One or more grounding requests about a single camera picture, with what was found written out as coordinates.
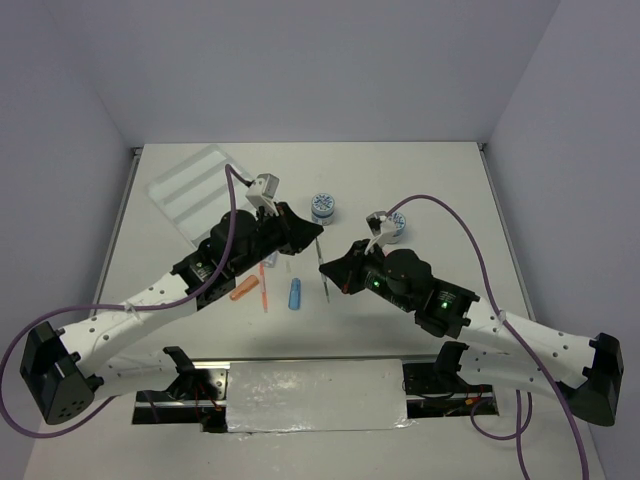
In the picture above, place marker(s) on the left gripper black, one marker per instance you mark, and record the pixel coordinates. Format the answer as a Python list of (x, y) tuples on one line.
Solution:
[(297, 234)]

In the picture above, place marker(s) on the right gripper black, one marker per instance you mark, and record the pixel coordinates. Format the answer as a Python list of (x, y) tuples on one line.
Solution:
[(346, 268)]

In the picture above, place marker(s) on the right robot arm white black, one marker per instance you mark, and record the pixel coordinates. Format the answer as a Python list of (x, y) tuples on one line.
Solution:
[(482, 347)]

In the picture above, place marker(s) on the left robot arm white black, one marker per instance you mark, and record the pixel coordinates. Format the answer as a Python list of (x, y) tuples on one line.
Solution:
[(66, 369)]

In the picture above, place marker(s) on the clear spray bottle blue cap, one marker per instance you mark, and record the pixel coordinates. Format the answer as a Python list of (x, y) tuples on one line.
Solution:
[(271, 260)]

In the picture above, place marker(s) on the blue white round jar left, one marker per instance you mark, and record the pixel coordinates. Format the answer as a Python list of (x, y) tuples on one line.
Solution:
[(322, 208)]

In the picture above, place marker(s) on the blue white round jar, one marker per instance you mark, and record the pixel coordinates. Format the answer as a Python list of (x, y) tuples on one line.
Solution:
[(400, 222), (322, 208)]

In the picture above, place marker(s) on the orange thin pen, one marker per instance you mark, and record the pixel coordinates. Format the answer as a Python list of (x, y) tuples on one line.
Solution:
[(264, 295)]

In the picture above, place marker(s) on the blue translucent cap case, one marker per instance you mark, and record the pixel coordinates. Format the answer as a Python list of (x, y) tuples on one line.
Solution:
[(294, 300)]

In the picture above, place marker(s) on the orange translucent cap case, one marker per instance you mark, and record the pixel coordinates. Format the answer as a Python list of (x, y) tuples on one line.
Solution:
[(247, 285)]

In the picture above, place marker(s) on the blue white round jar right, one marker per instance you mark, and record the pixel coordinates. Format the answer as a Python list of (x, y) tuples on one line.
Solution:
[(400, 222)]

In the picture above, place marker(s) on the white compartment tray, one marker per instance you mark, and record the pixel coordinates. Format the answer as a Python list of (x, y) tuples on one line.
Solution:
[(193, 195)]

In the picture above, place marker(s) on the silver foil covered panel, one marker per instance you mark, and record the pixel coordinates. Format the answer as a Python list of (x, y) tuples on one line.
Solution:
[(316, 396)]

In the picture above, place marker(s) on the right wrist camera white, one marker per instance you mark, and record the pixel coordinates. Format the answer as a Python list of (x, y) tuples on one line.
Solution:
[(382, 228)]

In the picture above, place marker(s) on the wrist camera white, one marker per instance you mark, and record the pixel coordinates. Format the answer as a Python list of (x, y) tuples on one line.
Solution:
[(261, 193), (382, 228)]

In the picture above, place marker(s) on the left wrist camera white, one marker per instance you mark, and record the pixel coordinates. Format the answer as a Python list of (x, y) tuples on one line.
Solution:
[(261, 193)]

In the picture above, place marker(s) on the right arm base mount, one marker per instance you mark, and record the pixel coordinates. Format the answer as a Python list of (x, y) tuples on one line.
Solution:
[(428, 397)]

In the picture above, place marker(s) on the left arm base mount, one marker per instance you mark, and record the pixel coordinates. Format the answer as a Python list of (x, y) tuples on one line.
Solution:
[(200, 400)]

